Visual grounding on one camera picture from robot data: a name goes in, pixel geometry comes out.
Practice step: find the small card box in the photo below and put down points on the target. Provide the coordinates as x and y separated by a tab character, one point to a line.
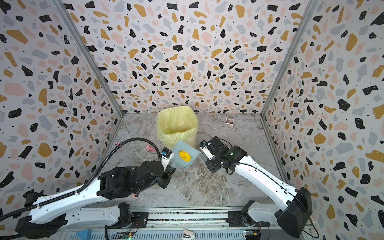
230	120

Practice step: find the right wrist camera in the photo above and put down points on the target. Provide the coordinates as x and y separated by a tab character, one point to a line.
210	147

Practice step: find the teal plastic dustpan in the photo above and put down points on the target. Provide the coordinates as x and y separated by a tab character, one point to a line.
182	146

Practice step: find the blue triangular object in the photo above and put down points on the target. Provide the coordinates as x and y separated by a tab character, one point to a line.
84	235

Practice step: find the cream trash bin yellow bag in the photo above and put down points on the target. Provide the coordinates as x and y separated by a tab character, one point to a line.
177	124

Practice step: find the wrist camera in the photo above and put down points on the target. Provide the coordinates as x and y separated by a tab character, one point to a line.
210	147
166	155

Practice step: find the yellow paper scrap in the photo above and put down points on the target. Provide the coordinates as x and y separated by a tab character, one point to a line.
185	156

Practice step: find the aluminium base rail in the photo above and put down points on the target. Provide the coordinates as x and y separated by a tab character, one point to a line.
208	223

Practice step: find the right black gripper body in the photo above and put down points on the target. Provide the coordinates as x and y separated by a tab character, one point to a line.
210	162

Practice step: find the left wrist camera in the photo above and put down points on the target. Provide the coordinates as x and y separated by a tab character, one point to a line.
166	155

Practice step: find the teal hand brush white bristles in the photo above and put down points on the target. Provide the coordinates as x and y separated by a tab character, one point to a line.
206	154

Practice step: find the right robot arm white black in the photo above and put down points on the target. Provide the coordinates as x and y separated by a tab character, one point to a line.
292	207

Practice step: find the pink paper scrap far left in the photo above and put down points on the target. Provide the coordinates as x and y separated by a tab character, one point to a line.
150	148

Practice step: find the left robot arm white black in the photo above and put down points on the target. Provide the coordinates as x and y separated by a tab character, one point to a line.
57	211

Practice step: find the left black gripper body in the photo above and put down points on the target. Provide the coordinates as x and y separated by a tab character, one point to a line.
164	180

